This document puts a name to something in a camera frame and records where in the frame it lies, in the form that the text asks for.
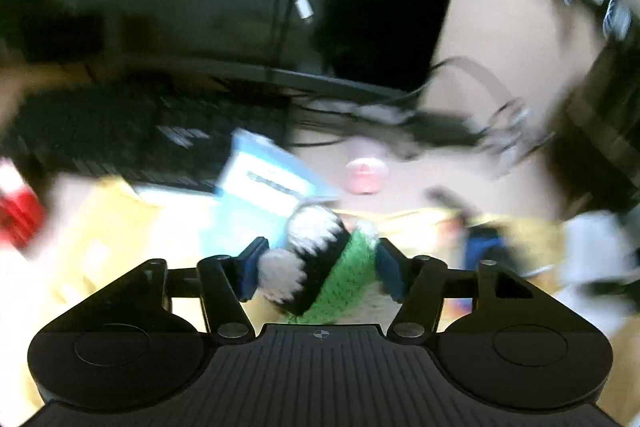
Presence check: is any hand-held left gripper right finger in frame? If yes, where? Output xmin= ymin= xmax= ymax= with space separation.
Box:
xmin=374 ymin=237 xmax=577 ymax=345

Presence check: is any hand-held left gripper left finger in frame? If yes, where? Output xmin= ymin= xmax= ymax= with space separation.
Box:
xmin=59 ymin=237 xmax=272 ymax=345

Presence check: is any green black knitted toy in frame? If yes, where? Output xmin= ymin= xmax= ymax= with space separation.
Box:
xmin=257 ymin=204 xmax=382 ymax=326

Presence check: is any white cloth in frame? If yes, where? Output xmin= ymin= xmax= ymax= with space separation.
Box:
xmin=554 ymin=211 xmax=640 ymax=339

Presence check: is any blue white box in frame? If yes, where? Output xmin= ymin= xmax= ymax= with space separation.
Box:
xmin=200 ymin=129 xmax=342 ymax=260

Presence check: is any black fuzzy piece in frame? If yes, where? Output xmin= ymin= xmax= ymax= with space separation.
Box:
xmin=427 ymin=188 xmax=482 ymax=229

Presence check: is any pink tube bottle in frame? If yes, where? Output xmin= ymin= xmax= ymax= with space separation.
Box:
xmin=344 ymin=141 xmax=390 ymax=196

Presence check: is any yellow printed blanket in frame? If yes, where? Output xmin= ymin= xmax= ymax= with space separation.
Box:
xmin=20 ymin=174 xmax=640 ymax=427

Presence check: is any black power adapter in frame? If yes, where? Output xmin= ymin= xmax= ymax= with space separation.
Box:
xmin=414 ymin=107 xmax=482 ymax=148

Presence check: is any white power strip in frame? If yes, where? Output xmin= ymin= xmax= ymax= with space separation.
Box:
xmin=312 ymin=99 xmax=417 ymax=124

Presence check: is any black keyboard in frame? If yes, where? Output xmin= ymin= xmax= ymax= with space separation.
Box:
xmin=10 ymin=74 xmax=297 ymax=194

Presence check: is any red toy car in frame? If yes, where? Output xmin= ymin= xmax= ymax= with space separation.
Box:
xmin=0 ymin=158 xmax=47 ymax=252

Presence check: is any black cable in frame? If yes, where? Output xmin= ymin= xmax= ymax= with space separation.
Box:
xmin=425 ymin=56 xmax=556 ymax=172

